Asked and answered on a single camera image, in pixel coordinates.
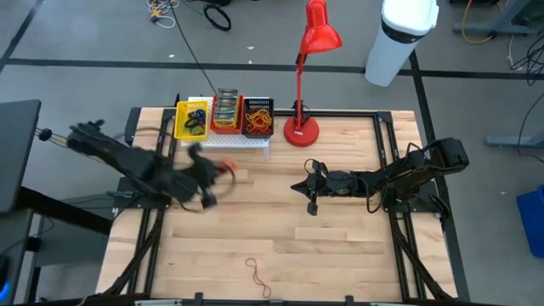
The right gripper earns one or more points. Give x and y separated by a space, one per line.
336 183

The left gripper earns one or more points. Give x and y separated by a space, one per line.
204 174

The red plastic basket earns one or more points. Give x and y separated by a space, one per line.
212 129

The yellow plastic basket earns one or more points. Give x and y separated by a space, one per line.
179 127

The yellow rubber band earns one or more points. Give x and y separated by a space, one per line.
267 123
261 115

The black plastic basket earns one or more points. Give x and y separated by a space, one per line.
244 102

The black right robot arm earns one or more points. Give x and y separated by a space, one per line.
404 174

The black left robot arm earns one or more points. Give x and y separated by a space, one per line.
132 163

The red desk lamp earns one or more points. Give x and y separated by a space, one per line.
306 136

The grey desk foot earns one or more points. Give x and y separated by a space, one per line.
510 141

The grey desk leg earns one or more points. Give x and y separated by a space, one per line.
506 19

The white perforated shelf riser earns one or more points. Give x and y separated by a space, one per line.
238 142

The red rubber band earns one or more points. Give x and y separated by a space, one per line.
256 278

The white trash bin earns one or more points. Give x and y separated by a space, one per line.
391 55

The blue storage bin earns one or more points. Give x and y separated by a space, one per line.
531 221

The black desk frame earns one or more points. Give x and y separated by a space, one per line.
64 210

